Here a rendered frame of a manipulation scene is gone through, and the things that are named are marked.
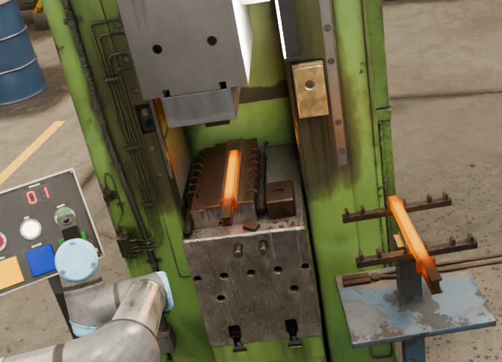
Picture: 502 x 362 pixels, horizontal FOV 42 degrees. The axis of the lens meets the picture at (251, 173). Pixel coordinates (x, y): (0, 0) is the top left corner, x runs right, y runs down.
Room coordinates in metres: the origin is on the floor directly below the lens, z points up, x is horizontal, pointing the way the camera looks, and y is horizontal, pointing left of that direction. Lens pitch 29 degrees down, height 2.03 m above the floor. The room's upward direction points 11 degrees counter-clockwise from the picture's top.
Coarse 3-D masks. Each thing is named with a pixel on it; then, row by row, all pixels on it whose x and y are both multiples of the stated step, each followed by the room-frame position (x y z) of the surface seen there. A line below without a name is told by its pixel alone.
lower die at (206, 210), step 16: (224, 144) 2.09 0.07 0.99; (240, 144) 2.05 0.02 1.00; (256, 144) 2.04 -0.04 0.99; (208, 160) 2.01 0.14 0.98; (224, 160) 1.97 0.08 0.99; (240, 160) 1.93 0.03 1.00; (256, 160) 1.95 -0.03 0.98; (208, 176) 1.90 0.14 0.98; (224, 176) 1.84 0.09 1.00; (240, 176) 1.83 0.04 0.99; (208, 192) 1.78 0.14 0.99; (240, 192) 1.74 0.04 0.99; (192, 208) 1.72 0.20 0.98; (208, 208) 1.69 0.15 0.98; (240, 208) 1.68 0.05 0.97; (208, 224) 1.70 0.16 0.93
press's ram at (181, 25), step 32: (128, 0) 1.70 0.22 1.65; (160, 0) 1.69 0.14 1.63; (192, 0) 1.68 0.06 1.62; (224, 0) 1.67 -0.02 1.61; (256, 0) 1.85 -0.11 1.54; (128, 32) 1.71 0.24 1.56; (160, 32) 1.70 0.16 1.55; (192, 32) 1.68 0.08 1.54; (224, 32) 1.67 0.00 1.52; (160, 64) 1.70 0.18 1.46; (192, 64) 1.69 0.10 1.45; (224, 64) 1.68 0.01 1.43; (160, 96) 1.70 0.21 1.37
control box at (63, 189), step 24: (72, 168) 1.72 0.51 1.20; (0, 192) 1.65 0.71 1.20; (24, 192) 1.66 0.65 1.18; (48, 192) 1.66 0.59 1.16; (72, 192) 1.68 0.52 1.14; (0, 216) 1.61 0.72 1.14; (24, 216) 1.62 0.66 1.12; (48, 216) 1.63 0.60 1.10; (24, 240) 1.58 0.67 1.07; (48, 240) 1.59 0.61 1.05; (96, 240) 1.61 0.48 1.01; (24, 264) 1.55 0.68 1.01
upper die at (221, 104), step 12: (168, 96) 1.70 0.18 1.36; (180, 96) 1.69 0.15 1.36; (192, 96) 1.69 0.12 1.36; (204, 96) 1.69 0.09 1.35; (216, 96) 1.68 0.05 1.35; (228, 96) 1.68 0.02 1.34; (168, 108) 1.70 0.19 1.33; (180, 108) 1.70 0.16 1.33; (192, 108) 1.69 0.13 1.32; (204, 108) 1.69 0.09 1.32; (216, 108) 1.68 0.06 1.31; (228, 108) 1.68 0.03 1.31; (168, 120) 1.70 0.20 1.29; (180, 120) 1.70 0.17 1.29; (192, 120) 1.69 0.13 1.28; (204, 120) 1.69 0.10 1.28; (216, 120) 1.68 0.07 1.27
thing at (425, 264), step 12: (396, 204) 1.53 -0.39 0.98; (396, 216) 1.48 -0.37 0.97; (408, 216) 1.46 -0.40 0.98; (408, 228) 1.40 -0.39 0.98; (408, 240) 1.36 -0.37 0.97; (420, 240) 1.34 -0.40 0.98; (420, 252) 1.30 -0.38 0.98; (420, 264) 1.25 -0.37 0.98; (432, 264) 1.23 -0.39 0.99; (432, 276) 1.19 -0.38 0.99; (432, 288) 1.19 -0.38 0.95
